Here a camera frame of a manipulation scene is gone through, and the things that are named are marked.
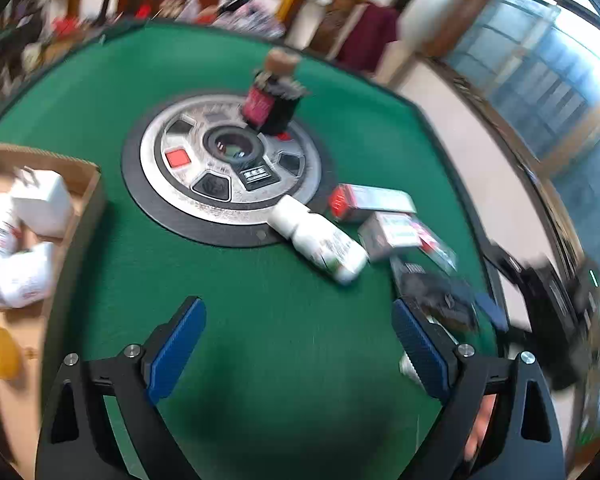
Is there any black jar cork stopper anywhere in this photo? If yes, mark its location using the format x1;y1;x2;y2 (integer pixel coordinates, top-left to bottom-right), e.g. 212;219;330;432
242;47;308;136

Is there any grey white small carton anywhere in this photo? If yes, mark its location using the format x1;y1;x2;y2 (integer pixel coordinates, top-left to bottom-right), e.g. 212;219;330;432
358;212;422;262

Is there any red white small carton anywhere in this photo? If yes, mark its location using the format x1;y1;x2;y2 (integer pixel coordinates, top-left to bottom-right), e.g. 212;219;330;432
328;184;416;222

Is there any person's right hand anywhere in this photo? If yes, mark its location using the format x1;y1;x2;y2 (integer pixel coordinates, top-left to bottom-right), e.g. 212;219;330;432
464;394;496;462

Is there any wooden chair with maroon cloth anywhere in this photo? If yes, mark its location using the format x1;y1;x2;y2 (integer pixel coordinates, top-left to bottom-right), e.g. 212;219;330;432
303;0;400;76

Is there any clear plastic packet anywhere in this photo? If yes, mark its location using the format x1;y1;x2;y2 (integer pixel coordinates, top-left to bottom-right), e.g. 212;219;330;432
411;217;457;274

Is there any white USB wall charger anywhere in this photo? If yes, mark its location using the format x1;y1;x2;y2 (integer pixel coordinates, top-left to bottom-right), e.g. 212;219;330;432
9;166;74;238

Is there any brown cardboard box tray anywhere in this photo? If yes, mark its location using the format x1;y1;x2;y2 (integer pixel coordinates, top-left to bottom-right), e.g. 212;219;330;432
0;143;106;479

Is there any round grey control panel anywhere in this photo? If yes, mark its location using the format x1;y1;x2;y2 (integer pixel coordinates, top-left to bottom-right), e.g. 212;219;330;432
121;90;337;248

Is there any green mahjong table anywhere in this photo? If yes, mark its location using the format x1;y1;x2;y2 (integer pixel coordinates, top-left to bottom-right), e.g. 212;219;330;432
0;19;512;480

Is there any white bottle green label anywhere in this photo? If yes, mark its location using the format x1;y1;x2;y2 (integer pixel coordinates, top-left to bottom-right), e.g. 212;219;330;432
266;195;367;285

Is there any white bottle red label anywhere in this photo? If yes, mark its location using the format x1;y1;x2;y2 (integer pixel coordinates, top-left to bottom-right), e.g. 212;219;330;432
0;193;21;263

